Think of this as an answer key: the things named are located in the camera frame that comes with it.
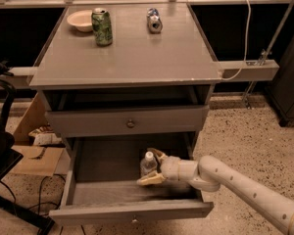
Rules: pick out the black office chair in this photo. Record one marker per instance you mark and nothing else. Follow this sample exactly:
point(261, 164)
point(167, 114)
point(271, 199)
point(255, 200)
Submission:
point(8, 159)

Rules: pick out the white bowl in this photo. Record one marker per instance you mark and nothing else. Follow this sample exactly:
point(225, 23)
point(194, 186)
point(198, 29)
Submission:
point(81, 20)

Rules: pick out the green soda can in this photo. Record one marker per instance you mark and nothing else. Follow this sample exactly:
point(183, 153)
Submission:
point(102, 27)

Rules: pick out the brown cardboard sheet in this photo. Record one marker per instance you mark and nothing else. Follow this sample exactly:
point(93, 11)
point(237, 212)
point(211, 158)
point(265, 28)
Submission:
point(37, 160)

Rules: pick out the blue silver lying can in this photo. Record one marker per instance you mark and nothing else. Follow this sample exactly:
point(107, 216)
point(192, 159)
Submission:
point(154, 23)

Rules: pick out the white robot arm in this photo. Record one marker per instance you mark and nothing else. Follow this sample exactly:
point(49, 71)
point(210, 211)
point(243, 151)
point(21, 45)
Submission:
point(209, 174)

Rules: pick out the closed grey top drawer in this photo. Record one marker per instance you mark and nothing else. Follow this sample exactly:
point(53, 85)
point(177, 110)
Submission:
point(128, 121)

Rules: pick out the clear plastic water bottle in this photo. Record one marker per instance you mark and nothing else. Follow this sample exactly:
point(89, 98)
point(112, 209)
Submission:
point(148, 164)

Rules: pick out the open grey middle drawer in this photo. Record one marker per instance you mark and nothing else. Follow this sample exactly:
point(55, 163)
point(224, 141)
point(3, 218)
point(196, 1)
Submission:
point(101, 185)

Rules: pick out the grey drawer cabinet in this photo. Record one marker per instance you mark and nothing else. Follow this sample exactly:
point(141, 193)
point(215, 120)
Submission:
point(110, 104)

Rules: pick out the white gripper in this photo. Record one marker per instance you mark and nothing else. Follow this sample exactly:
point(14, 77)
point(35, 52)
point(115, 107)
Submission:
point(171, 168)

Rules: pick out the crumpled paper packaging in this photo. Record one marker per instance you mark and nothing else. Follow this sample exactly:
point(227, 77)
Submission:
point(44, 136)

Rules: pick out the grey metal rail frame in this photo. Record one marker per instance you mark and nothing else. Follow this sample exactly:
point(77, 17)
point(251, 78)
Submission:
point(248, 70)

